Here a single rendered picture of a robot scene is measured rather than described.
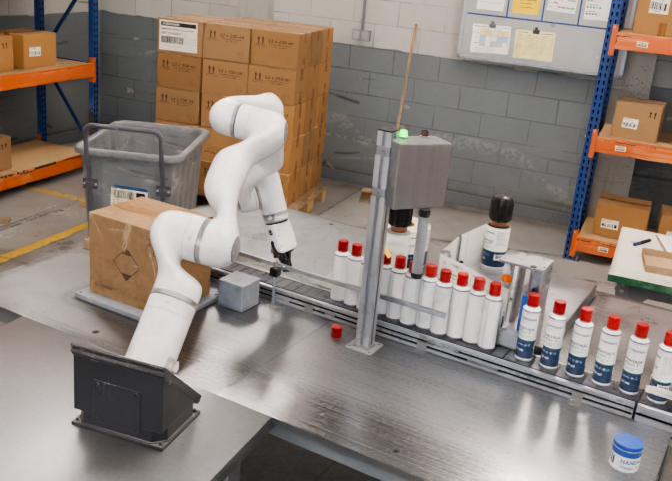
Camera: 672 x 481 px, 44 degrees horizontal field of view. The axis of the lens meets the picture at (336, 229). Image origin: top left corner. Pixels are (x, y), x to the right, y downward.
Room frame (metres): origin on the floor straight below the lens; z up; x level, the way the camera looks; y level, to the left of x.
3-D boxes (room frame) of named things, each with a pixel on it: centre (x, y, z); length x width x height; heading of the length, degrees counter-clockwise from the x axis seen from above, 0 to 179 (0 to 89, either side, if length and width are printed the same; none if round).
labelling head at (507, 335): (2.29, -0.57, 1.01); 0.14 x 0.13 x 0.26; 62
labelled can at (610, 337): (2.07, -0.78, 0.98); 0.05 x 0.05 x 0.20
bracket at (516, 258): (2.29, -0.57, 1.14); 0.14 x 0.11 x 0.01; 62
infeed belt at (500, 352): (2.41, -0.15, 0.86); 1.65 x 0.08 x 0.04; 62
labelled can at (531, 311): (2.18, -0.58, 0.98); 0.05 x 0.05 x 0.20
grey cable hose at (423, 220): (2.24, -0.25, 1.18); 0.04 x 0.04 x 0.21
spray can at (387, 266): (2.41, -0.16, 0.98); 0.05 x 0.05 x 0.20
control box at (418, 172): (2.28, -0.20, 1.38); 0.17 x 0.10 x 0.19; 117
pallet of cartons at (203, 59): (6.29, 0.79, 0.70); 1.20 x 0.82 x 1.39; 75
